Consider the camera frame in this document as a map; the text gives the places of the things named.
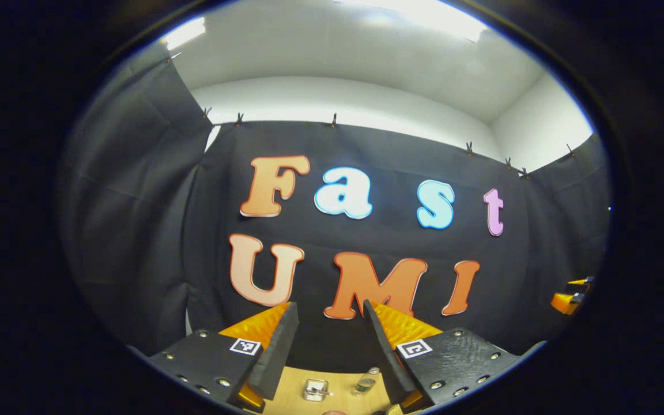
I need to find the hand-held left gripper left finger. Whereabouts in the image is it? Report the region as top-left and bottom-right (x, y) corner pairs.
(145, 301), (300, 413)

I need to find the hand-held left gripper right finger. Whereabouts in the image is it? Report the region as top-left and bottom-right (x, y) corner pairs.
(363, 299), (546, 414)

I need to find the clear plastic water bottle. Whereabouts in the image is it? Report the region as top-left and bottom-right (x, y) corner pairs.
(351, 367), (380, 397)

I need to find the row of black cloth clips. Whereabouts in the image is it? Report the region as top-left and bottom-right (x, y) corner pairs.
(165, 53), (578, 179)

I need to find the large ceiling light panel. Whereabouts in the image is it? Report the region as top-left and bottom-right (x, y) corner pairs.
(338, 0), (485, 42)

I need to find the small ceiling light panel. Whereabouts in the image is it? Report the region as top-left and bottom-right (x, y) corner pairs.
(162, 16), (207, 51)

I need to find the metal wire mesh holder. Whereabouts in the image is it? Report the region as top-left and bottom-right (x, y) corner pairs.
(302, 378), (331, 402)

